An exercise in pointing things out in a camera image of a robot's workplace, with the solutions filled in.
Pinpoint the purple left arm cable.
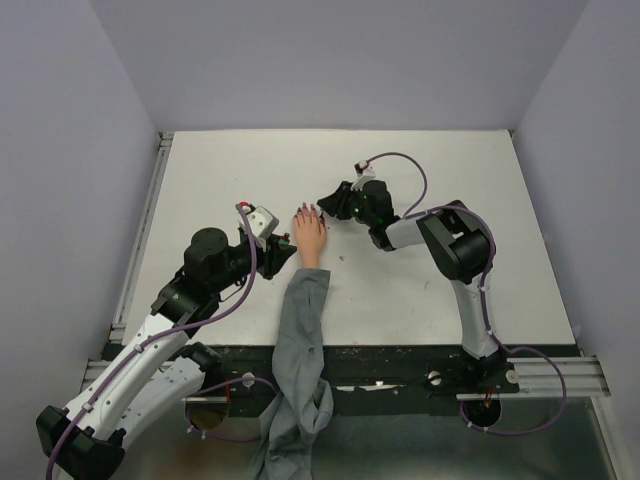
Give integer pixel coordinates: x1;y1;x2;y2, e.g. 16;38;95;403
44;202;281;480

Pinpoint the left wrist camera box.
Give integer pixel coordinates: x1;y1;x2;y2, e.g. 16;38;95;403
243;205;279;251

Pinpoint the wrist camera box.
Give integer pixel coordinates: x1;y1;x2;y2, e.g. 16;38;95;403
351;160;376;191
243;205;279;251

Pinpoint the grey sleeve forearm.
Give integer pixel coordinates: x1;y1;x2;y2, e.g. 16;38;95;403
250;268;334;479

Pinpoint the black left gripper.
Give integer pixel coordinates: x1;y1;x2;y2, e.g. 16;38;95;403
211;233;299;295

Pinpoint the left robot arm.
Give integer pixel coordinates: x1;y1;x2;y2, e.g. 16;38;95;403
36;228;296;479

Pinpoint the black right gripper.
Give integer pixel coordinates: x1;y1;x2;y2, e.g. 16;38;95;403
317;181;375;228

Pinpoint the aluminium rail left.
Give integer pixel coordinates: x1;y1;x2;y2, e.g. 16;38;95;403
109;132;175;340

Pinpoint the mannequin hand with painted nails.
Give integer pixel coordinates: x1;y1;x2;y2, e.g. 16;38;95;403
293;203;327;269

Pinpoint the black mounting base plate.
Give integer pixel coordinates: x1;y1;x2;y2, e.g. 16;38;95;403
203;345;519;417

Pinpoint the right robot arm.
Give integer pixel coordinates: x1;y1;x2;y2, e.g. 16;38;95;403
317;180;499;392

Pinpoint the nail polish bottle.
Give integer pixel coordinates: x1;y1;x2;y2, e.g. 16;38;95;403
277;232;292;250

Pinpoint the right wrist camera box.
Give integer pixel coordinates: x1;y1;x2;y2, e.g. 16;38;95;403
351;160;376;191

